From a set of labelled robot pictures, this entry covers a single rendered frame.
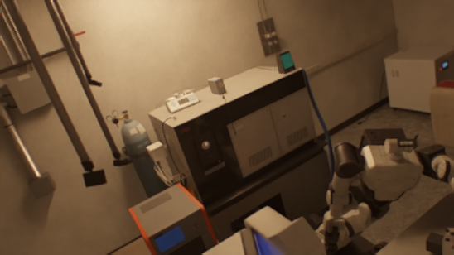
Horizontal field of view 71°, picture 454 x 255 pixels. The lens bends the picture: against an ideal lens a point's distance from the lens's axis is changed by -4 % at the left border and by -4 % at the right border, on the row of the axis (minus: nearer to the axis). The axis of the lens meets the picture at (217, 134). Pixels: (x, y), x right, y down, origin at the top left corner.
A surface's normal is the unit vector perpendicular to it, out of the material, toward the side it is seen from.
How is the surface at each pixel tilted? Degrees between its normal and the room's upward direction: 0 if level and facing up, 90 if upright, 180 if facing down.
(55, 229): 90
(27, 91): 90
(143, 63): 90
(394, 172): 66
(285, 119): 90
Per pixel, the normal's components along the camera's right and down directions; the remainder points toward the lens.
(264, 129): 0.44, 0.21
